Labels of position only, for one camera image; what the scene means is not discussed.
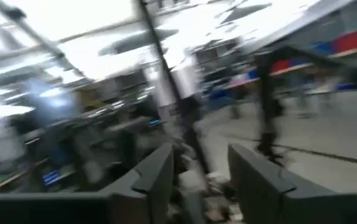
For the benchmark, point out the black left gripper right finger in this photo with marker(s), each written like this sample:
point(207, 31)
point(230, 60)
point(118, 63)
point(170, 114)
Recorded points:
point(268, 196)

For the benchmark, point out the black frame post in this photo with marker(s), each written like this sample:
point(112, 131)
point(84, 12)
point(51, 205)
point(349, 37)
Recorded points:
point(163, 59)
point(267, 102)

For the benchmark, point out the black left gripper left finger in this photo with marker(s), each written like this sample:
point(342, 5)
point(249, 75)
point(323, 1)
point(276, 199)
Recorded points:
point(147, 193)

